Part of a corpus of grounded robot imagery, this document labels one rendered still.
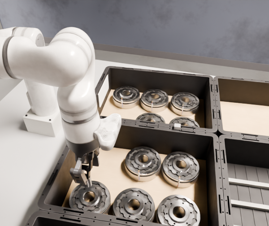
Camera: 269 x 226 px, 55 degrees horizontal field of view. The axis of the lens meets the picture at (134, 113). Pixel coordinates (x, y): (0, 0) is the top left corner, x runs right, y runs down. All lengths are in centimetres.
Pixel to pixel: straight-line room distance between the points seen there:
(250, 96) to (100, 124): 67
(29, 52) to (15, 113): 84
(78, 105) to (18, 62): 12
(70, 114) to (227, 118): 64
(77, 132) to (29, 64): 15
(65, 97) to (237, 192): 53
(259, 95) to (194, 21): 183
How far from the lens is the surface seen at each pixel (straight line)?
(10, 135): 115
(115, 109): 96
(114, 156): 80
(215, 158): 70
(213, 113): 85
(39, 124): 107
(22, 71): 45
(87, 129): 50
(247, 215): 75
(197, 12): 276
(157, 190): 73
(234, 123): 97
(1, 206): 95
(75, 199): 70
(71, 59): 40
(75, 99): 46
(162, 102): 94
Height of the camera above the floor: 145
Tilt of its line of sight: 41 degrees down
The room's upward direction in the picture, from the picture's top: straight up
